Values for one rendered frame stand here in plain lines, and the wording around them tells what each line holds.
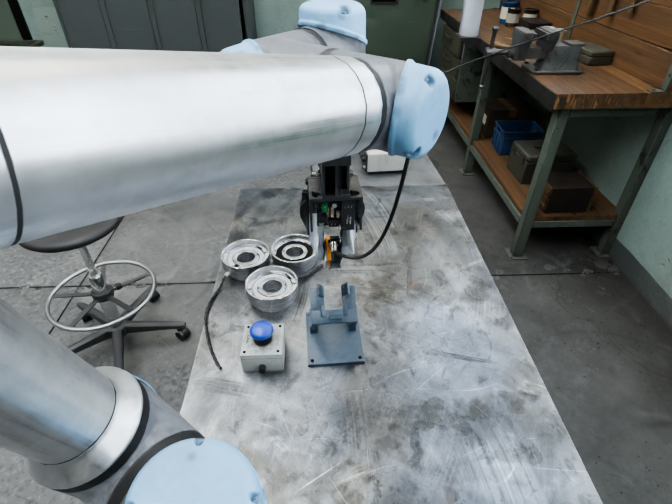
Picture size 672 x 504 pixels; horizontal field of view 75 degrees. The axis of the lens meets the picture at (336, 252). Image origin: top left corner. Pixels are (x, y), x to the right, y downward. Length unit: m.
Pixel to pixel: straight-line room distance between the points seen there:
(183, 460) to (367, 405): 0.36
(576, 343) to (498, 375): 1.32
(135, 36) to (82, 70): 3.51
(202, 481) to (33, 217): 0.31
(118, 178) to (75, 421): 0.28
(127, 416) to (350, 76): 0.36
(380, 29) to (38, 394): 3.46
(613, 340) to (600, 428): 0.47
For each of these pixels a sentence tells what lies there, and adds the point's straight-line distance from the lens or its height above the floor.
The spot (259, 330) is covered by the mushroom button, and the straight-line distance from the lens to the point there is 0.75.
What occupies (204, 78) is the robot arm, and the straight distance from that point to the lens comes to 0.23.
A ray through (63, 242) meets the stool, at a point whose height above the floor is 0.62.
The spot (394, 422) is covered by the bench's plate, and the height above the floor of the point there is 0.80.
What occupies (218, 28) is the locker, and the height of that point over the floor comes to 0.80.
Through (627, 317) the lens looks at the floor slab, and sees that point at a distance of 2.36.
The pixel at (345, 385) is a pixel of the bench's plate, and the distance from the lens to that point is 0.76.
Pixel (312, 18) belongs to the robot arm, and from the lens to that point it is 0.52.
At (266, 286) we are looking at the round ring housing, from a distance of 0.92.
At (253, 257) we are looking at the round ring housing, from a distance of 1.00.
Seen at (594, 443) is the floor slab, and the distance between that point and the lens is 1.85.
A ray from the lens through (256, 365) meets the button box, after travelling 0.78.
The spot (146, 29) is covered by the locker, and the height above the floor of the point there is 0.79.
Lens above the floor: 1.42
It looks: 38 degrees down
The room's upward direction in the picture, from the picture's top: straight up
